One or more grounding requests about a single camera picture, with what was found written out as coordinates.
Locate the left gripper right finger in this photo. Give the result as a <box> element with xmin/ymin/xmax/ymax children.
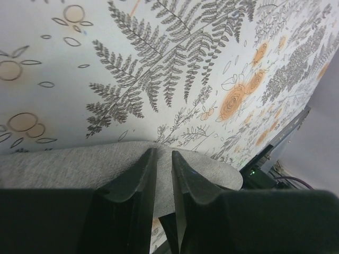
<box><xmin>172</xmin><ymin>151</ymin><xmax>225</xmax><ymax>253</ymax></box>

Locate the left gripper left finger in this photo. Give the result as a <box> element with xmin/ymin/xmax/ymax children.
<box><xmin>96</xmin><ymin>148</ymin><xmax>157</xmax><ymax>253</ymax></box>

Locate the grey cloth napkin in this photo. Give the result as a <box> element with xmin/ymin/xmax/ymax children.
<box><xmin>0</xmin><ymin>140</ymin><xmax>244</xmax><ymax>219</ymax></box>

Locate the floral tablecloth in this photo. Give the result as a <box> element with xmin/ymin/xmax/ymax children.
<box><xmin>1</xmin><ymin>1</ymin><xmax>338</xmax><ymax>253</ymax></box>

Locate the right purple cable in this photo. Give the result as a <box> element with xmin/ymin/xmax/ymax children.
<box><xmin>272</xmin><ymin>176</ymin><xmax>316</xmax><ymax>191</ymax></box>

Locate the aluminium frame rail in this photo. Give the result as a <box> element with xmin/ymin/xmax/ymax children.
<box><xmin>254</xmin><ymin>105</ymin><xmax>312</xmax><ymax>173</ymax></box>

